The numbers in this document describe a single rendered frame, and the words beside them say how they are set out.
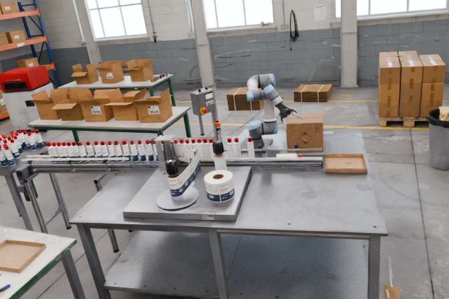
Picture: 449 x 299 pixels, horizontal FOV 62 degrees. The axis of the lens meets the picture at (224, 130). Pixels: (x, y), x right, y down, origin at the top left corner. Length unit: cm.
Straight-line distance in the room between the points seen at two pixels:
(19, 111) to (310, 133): 628
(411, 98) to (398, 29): 235
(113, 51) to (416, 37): 699
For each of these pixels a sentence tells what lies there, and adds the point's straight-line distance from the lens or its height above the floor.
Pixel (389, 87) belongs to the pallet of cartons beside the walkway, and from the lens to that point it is 595.
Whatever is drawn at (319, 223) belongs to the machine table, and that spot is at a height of 83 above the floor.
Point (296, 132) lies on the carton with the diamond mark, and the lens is 319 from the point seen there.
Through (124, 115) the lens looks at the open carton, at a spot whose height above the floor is 86.
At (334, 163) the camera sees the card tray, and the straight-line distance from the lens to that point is 312.
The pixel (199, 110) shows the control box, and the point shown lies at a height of 134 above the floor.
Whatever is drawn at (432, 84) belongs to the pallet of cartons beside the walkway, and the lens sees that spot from 598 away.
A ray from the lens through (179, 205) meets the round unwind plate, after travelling 263.
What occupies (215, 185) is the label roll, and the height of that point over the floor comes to 101.
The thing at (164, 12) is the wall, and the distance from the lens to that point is 930.
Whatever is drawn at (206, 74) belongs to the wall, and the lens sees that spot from 903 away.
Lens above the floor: 224
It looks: 21 degrees down
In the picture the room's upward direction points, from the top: 7 degrees counter-clockwise
